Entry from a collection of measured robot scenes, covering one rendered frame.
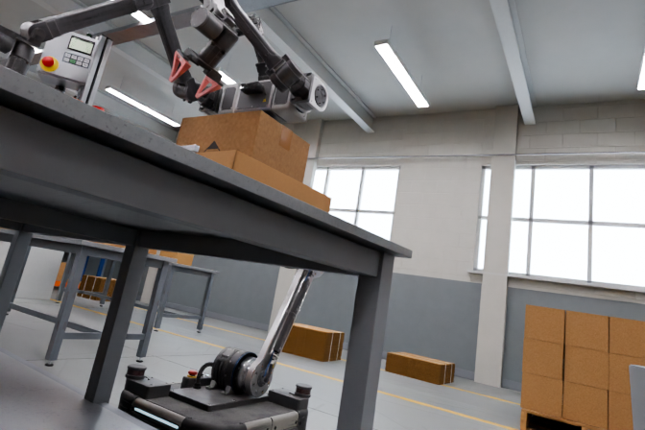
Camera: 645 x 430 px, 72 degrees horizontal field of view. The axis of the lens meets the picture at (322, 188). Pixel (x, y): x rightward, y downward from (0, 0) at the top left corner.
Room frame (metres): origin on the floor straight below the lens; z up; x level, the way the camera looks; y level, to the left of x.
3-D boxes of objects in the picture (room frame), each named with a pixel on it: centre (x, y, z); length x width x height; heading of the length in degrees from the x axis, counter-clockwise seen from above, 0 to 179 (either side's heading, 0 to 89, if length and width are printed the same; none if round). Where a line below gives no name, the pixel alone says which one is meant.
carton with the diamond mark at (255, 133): (1.24, 0.25, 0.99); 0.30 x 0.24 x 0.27; 57
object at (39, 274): (6.45, 3.98, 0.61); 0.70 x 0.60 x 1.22; 69
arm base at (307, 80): (1.55, 0.16, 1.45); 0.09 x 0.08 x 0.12; 58
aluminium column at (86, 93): (1.55, 0.93, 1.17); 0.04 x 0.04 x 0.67; 53
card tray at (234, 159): (0.81, 0.18, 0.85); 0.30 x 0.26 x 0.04; 53
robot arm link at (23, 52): (1.27, 1.00, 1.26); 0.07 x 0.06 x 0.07; 148
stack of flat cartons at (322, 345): (5.55, -0.17, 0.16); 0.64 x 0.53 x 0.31; 62
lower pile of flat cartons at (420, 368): (5.33, -1.45, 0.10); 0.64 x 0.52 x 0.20; 55
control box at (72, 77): (1.54, 1.01, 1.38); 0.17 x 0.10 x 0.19; 109
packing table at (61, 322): (3.80, 2.17, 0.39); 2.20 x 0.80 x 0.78; 58
